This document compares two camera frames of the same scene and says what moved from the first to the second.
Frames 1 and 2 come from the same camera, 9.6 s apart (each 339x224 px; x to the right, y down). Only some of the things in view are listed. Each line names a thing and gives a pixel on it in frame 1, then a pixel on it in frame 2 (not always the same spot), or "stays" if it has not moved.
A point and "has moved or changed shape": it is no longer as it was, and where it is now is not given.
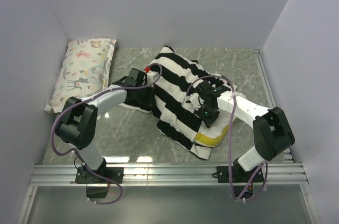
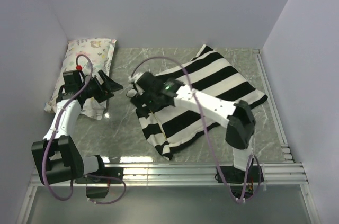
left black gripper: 149,101 to 108,85
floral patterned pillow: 84,72 stays
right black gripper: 208,122 to 141,99
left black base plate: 115,173 stays
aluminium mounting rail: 63,175 stays
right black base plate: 239,175 stays
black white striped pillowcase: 178,77 has moved or changed shape
